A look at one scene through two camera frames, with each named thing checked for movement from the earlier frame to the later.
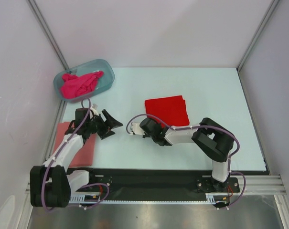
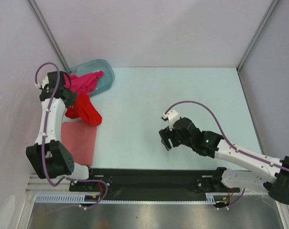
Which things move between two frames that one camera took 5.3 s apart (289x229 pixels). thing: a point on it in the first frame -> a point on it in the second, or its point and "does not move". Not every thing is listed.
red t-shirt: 172,109 -> 84,109
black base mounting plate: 153,184 does not move
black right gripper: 145,134 -> 165,134
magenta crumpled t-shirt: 73,86 does not move
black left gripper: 110,122 -> 69,103
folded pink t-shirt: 85,157 does not move
